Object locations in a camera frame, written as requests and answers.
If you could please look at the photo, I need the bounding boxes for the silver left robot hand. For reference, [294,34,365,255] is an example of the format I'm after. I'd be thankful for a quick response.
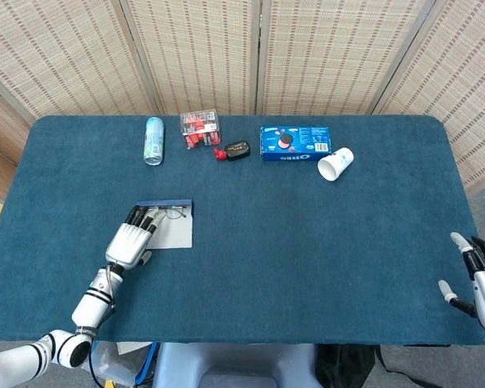
[104,205,165,270]

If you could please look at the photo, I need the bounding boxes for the navy blue glasses case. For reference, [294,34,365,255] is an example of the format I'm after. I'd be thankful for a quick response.
[135,197,195,250]

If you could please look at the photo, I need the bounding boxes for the thin wire eyeglasses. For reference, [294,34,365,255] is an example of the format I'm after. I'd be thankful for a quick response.
[147,205,192,221]

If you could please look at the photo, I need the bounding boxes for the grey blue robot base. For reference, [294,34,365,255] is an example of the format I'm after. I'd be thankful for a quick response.
[151,342,323,388]

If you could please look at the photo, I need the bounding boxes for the black and red small device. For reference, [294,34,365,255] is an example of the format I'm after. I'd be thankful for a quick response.
[224,140,251,162]

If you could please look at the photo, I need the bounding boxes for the white paper sheet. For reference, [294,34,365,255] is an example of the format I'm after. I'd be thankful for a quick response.
[116,341,153,356]

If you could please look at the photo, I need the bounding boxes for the light blue drink can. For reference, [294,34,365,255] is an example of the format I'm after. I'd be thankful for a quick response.
[144,116,166,167]

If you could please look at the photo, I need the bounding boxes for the clear plastic box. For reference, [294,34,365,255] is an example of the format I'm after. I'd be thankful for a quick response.
[88,342,154,387]

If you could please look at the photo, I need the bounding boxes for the blue table cloth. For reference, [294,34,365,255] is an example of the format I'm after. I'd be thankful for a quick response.
[0,114,485,347]

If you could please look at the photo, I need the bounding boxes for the black bag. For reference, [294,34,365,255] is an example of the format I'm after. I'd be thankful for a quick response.
[314,344,389,388]

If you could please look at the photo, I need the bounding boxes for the brown wooden panel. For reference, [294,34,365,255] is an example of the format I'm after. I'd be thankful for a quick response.
[0,66,40,203]

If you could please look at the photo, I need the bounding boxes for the blue Oreo cookie box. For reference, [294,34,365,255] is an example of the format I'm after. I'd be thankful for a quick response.
[259,125,333,163]

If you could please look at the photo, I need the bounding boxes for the woven folding screen panel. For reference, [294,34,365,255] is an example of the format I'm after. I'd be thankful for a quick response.
[0,0,165,120]
[371,0,485,191]
[256,0,436,117]
[119,0,264,117]

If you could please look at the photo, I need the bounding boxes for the white paper cup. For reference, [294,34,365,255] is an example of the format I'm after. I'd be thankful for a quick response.
[317,146,355,183]

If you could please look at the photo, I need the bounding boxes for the blue cable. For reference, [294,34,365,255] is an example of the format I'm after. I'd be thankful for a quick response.
[135,342,162,385]

